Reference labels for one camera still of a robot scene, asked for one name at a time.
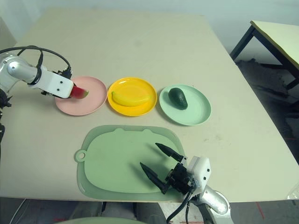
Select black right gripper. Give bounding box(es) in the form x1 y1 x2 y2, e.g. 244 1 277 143
139 142 196 195

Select toy yellow banana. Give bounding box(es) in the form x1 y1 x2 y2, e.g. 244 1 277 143
111 90 152 107

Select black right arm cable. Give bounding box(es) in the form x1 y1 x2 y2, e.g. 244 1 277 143
165 191 199 224

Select white floor cable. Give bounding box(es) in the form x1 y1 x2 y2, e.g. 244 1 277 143
11 199 26 224

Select green cutting board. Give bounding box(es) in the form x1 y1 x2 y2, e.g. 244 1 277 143
74 125 186 203

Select yellow round plate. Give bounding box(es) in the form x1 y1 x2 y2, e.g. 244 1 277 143
107 77 157 117

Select toy watermelon slice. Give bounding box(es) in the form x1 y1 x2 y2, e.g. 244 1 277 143
69 85 90 100

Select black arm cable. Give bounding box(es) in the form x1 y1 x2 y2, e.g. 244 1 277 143
0 46 72 80
165 191 199 224

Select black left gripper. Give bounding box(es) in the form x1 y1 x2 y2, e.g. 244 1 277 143
52 68 72 79

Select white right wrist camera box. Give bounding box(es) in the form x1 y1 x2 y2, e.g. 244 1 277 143
186 156 212 195

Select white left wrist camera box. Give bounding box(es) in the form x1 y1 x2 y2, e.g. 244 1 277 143
30 67 73 99

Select pink round plate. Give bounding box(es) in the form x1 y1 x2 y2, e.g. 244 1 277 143
55 76 108 117

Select clear plastic bag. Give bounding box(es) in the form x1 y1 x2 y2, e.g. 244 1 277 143
287 184 299 200

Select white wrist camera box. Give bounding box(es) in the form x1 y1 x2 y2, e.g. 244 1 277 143
186 156 212 195
30 67 73 99

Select toy dark green avocado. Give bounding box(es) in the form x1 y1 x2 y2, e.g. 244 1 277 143
168 87 189 110

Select mint green round plate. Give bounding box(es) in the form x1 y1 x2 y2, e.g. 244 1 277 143
159 84 212 126

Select beige side table black legs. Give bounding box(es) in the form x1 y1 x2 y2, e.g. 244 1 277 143
230 20 299 91

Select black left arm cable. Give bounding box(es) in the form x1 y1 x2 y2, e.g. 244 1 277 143
0 46 72 80

